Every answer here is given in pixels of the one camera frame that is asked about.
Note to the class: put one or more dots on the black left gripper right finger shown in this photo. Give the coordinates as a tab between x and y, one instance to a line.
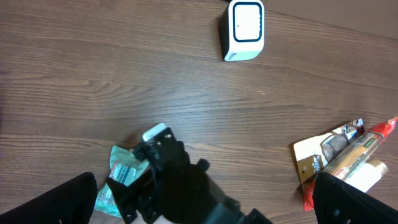
336	202

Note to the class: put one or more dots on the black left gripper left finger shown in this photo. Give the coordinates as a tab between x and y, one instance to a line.
71	202

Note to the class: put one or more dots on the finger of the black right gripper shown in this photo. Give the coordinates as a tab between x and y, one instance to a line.
133	198

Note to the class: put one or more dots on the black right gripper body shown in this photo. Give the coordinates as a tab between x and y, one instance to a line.
182	189

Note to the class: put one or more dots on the teal wet wipes pack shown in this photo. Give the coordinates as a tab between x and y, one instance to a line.
125	169

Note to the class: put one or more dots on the white cream tube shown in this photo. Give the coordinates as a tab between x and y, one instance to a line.
367	175

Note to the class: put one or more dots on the orange spaghetti packet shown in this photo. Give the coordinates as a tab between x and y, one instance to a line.
352	157

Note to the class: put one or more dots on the beige bread snack pouch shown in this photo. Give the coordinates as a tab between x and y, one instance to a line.
314	153

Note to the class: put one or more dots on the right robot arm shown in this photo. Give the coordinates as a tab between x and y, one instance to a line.
228	210

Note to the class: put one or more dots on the white barcode scanner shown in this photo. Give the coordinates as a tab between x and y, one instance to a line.
242	30

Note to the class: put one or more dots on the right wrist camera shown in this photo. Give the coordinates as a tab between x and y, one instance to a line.
153	131

